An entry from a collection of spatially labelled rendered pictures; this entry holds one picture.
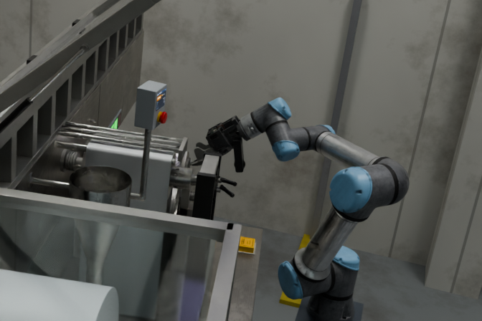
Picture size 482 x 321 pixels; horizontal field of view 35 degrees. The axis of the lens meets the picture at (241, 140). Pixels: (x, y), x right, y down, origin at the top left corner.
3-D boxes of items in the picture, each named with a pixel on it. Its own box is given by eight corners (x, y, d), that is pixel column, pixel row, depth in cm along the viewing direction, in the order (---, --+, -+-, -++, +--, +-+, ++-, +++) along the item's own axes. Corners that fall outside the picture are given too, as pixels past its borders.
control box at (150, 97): (158, 132, 184) (162, 93, 180) (133, 126, 186) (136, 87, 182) (169, 123, 190) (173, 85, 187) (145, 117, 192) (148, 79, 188)
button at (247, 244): (252, 254, 277) (254, 248, 276) (233, 251, 277) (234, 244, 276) (254, 243, 283) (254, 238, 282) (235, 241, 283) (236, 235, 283)
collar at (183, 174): (188, 193, 224) (191, 174, 222) (168, 190, 225) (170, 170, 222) (191, 184, 230) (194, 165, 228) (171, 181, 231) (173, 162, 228)
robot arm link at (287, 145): (314, 147, 238) (300, 117, 243) (284, 151, 232) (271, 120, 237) (303, 160, 244) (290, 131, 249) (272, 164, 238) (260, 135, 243)
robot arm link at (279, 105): (287, 114, 237) (277, 92, 241) (257, 131, 240) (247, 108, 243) (296, 121, 244) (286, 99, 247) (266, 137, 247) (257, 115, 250)
